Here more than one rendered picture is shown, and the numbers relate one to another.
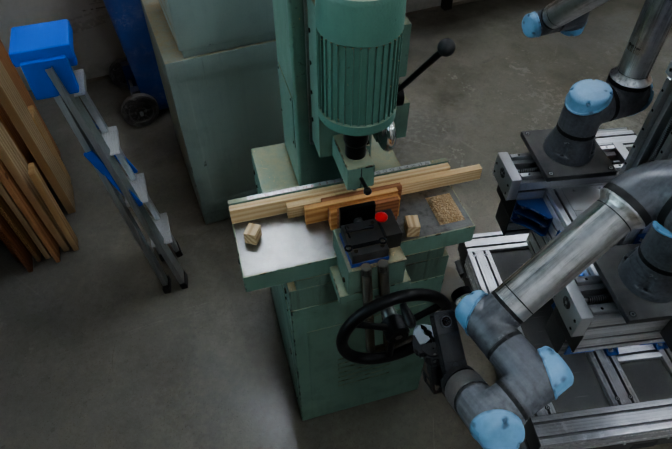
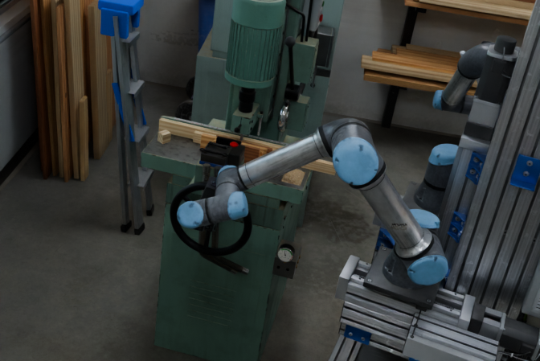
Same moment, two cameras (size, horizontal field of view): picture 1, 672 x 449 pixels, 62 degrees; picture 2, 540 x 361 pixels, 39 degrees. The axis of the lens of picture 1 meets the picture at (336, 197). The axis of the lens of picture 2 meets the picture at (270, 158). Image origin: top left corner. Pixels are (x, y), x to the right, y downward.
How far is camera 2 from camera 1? 167 cm
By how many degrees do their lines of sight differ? 25
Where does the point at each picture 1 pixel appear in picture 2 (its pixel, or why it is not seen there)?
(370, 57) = (249, 34)
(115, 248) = (108, 191)
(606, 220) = (306, 140)
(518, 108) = not seen: hidden behind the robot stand
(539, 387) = (221, 201)
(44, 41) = (121, 1)
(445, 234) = (280, 186)
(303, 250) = (186, 156)
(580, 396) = not seen: outside the picture
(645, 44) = not seen: hidden behind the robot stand
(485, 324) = (222, 175)
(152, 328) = (96, 245)
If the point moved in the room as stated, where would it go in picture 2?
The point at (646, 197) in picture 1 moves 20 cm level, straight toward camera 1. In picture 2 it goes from (328, 131) to (263, 136)
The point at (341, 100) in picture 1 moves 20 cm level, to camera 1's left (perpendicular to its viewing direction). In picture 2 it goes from (232, 58) to (183, 41)
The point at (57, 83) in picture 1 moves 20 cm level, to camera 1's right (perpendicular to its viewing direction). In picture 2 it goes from (116, 27) to (153, 40)
